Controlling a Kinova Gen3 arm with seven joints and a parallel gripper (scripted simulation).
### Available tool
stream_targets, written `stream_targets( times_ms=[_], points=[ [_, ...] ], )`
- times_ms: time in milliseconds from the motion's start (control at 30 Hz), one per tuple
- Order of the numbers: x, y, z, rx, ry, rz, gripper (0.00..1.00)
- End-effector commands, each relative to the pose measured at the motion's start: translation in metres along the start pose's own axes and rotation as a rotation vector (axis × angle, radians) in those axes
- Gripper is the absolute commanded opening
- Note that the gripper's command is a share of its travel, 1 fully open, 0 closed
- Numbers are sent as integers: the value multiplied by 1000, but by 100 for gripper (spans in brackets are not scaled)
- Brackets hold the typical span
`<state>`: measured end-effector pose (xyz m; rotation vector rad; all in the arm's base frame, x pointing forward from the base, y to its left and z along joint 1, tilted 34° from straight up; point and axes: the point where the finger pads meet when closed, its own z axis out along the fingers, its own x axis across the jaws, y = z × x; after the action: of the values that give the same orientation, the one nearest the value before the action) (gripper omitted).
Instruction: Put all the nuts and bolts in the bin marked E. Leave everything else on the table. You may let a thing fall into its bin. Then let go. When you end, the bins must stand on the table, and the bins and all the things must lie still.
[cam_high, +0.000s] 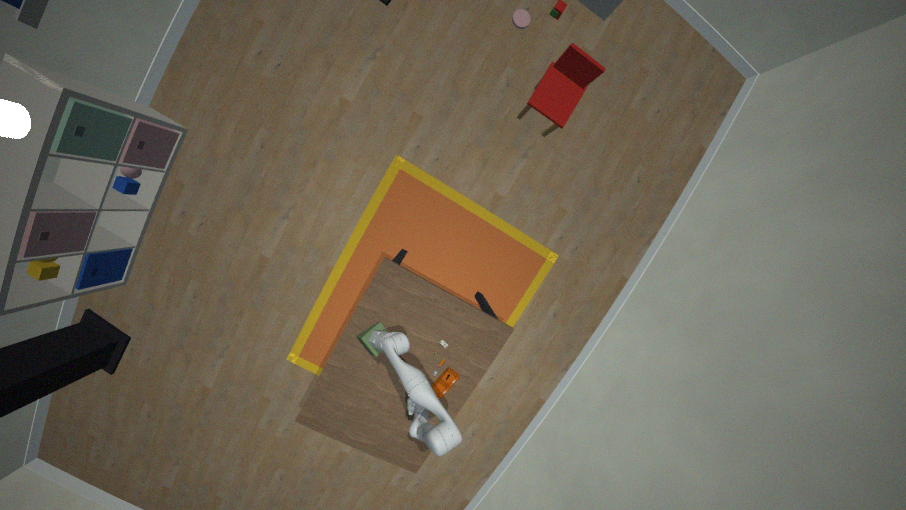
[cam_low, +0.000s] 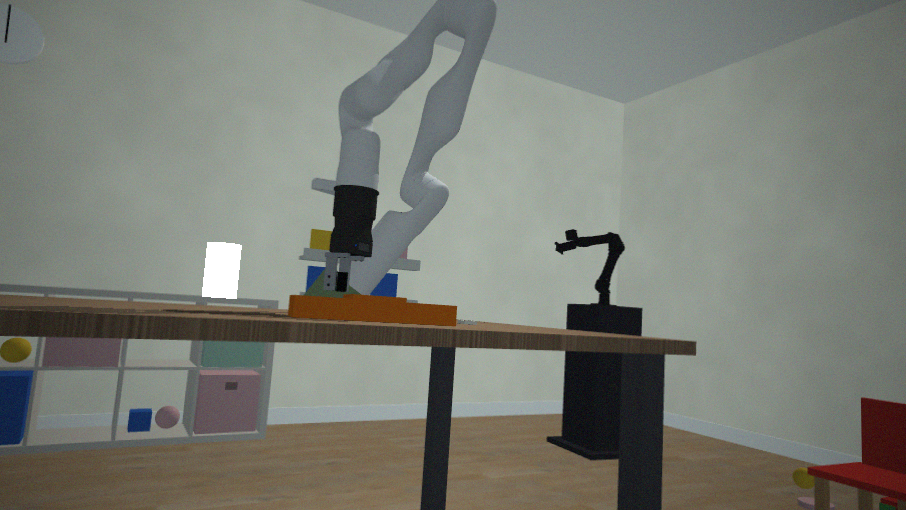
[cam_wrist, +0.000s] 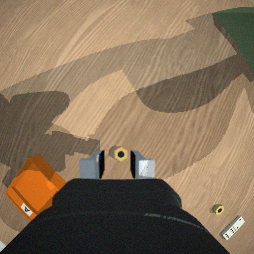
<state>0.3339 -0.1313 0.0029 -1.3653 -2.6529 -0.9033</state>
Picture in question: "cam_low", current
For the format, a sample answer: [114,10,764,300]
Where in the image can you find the orange bins with labels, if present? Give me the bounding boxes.
[288,294,457,326]

